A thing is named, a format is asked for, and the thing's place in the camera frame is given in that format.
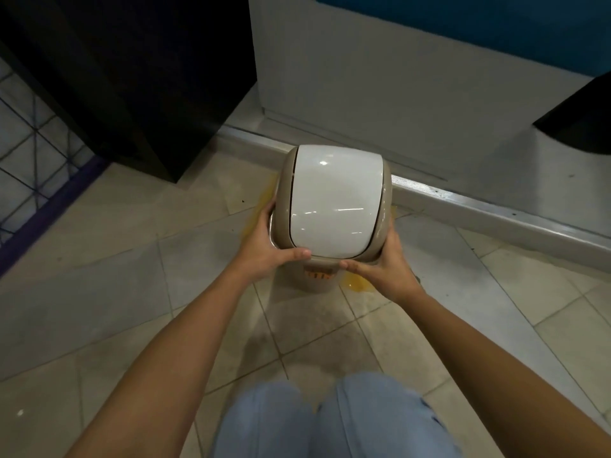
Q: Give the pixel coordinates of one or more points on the person's right hand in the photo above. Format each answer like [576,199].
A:
[390,272]

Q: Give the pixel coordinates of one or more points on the person's left hand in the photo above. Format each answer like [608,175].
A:
[261,250]

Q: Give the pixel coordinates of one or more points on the person's left thumb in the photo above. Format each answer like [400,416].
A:
[293,255]

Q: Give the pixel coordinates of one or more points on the person's right thumb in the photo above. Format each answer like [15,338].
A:
[358,267]

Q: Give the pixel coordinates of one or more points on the beige trash bin lid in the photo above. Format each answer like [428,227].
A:
[334,202]

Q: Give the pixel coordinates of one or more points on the person's right forearm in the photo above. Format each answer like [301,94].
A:
[506,376]

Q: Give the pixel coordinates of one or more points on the person's left forearm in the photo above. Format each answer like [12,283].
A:
[152,372]

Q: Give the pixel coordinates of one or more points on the beige trash bin body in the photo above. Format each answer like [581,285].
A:
[317,276]

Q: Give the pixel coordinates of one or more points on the metal floor track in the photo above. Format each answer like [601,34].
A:
[410,185]

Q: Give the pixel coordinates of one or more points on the person's light blue jeans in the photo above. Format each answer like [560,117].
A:
[334,419]

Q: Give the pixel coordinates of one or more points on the dark wooden cabinet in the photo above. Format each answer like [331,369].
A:
[129,71]

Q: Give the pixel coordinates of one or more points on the black furniture corner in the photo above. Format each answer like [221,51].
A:
[580,121]

